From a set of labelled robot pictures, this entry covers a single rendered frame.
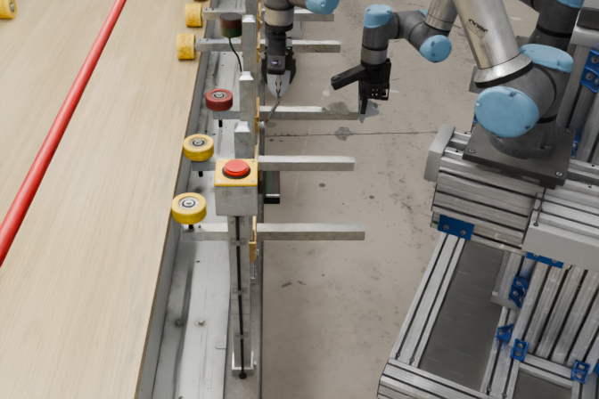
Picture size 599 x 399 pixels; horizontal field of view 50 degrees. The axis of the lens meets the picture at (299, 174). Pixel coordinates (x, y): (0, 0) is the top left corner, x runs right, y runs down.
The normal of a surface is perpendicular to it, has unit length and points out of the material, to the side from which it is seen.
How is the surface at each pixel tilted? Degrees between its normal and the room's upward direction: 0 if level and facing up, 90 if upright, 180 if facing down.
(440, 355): 0
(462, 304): 0
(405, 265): 0
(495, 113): 96
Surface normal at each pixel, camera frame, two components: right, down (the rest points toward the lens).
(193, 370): 0.04, -0.80
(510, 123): -0.55, 0.57
